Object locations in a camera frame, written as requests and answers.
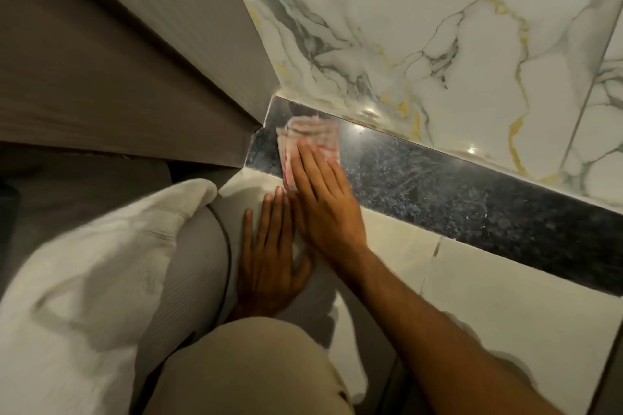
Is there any person's right hand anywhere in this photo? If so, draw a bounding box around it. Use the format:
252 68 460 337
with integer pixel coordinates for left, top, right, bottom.
289 140 370 270

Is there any pink and white cleaning cloth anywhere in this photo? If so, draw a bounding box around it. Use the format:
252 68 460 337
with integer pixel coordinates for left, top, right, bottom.
276 114 340 193

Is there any grey-brown ribbed door frame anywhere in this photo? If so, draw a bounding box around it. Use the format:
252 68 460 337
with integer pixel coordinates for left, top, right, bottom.
51 0 281 125

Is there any black granite threshold strip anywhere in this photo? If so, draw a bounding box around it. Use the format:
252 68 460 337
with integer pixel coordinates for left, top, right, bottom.
244 95 623 298

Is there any white towel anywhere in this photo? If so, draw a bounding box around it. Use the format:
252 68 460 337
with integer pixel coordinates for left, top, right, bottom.
0 178 218 415

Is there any person's beige trouser leg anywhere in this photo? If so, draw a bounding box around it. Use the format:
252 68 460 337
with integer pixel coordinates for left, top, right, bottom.
145 316 357 415

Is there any person's right forearm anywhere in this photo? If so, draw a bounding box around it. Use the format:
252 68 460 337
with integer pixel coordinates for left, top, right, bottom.
341 248 565 415

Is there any person's left hand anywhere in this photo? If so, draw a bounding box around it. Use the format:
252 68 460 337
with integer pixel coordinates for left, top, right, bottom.
233 186 315 321

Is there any dark brown wooden door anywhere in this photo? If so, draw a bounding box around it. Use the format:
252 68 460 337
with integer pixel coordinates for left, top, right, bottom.
0 0 262 169

